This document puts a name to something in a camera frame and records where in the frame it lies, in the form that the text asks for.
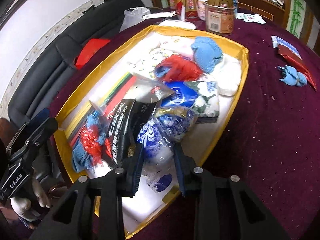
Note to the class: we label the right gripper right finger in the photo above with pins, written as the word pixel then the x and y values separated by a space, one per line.
pixel 224 208

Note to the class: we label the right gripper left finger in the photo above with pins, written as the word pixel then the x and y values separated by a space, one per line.
pixel 92 208

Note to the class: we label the black printed bag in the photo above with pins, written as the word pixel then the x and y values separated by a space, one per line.
pixel 124 123

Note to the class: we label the blue white plastic packet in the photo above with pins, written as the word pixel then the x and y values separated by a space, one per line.
pixel 166 127

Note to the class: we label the red green black packet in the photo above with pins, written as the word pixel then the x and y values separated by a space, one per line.
pixel 98 102

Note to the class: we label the blue Vinda tissue pack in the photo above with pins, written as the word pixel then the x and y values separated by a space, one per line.
pixel 200 96

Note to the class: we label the white fleece cloth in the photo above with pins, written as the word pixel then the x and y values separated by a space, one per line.
pixel 227 74

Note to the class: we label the small red bag blue cloth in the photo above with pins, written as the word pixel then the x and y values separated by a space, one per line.
pixel 177 68

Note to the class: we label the light blue towel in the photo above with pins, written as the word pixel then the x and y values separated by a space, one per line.
pixel 207 53
pixel 291 77

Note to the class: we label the lemon pattern tissue pack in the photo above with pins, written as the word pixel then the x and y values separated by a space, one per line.
pixel 145 65

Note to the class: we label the white gloved left hand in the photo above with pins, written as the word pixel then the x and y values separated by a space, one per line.
pixel 27 199

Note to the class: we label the black sofa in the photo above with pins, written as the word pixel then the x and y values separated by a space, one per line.
pixel 56 64

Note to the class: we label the yellow tray white foam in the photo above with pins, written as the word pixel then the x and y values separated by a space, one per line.
pixel 146 205

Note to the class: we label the red bag on sofa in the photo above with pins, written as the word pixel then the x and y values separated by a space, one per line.
pixel 91 47

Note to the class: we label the tied light blue towel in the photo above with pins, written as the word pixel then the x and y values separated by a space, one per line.
pixel 291 77

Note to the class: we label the red foil pouch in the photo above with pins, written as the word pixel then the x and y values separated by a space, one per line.
pixel 293 60

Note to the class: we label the blue white flat packet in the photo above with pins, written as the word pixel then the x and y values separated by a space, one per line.
pixel 276 41

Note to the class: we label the white plastic bag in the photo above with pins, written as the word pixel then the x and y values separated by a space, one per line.
pixel 134 16

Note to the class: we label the clear jar brown label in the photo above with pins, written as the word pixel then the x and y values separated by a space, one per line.
pixel 219 16

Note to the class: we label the white paper leaflet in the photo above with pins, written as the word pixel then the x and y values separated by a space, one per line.
pixel 250 18

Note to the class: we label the red gold carton box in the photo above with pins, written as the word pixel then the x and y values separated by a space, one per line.
pixel 186 10

